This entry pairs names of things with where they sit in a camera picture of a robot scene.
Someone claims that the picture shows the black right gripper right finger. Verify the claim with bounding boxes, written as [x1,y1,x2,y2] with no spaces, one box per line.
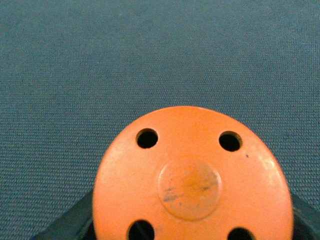
[292,194,320,240]

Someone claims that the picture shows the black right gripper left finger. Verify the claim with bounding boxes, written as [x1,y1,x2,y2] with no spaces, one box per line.
[31,192,97,240]

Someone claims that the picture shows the orange cylinder cap 4680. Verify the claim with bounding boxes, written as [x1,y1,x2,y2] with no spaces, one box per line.
[92,106,294,240]

